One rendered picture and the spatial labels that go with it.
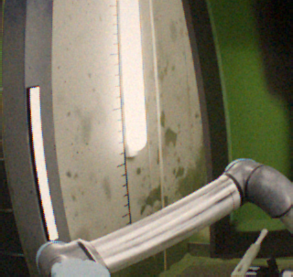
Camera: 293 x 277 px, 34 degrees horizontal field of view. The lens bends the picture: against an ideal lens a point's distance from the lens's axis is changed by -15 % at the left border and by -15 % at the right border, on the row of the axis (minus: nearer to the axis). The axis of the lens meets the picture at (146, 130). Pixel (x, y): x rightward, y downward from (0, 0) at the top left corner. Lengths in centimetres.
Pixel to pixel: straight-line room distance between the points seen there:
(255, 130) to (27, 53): 104
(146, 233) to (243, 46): 107
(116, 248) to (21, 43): 93
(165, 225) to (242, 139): 103
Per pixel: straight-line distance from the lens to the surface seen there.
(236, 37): 217
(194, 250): 323
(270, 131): 227
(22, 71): 192
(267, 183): 140
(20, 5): 195
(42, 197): 200
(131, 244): 134
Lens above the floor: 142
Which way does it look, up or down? 10 degrees down
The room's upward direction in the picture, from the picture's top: 4 degrees counter-clockwise
